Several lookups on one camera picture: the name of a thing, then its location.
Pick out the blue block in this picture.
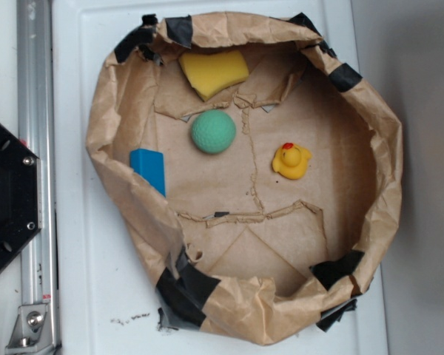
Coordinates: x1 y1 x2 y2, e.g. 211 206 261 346
129 149 166 197

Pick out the yellow sponge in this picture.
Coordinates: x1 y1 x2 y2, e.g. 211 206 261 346
178 50 249 101

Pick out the green golf ball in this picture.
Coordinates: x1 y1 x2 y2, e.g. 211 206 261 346
191 109 237 155

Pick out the aluminium extrusion rail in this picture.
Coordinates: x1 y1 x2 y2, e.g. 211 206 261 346
17 1 61 354

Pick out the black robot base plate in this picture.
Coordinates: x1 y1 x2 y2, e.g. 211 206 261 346
0 123 41 273

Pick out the yellow rubber duck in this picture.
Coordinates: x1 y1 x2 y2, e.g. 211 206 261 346
272 142 312 180

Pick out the metal corner bracket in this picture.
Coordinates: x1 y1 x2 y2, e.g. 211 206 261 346
4 303 54 354

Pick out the brown paper bag bin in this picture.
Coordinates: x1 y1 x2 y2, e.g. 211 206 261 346
86 12 403 345

